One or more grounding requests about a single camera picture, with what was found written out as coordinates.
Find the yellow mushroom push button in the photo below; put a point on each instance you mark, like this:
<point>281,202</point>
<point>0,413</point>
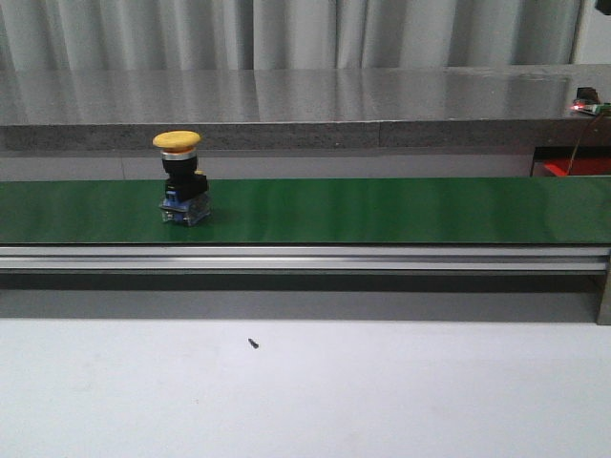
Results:
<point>186,200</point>

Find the green conveyor belt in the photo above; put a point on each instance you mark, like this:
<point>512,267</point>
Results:
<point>447,210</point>

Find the grey stone counter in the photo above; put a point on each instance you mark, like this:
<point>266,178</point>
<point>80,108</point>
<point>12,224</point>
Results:
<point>506,107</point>

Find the red plastic tray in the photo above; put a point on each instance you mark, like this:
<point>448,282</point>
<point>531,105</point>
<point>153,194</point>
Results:
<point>580,168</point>

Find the small black sensor module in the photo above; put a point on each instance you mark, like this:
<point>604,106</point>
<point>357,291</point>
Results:
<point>588,95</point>

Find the small green circuit board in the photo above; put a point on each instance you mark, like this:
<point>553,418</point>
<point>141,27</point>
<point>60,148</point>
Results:
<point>586,107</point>

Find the white curtain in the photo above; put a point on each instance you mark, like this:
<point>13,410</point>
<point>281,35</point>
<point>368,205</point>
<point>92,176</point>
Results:
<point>296,35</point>

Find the aluminium conveyor frame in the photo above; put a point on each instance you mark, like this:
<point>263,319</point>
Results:
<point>363,283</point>

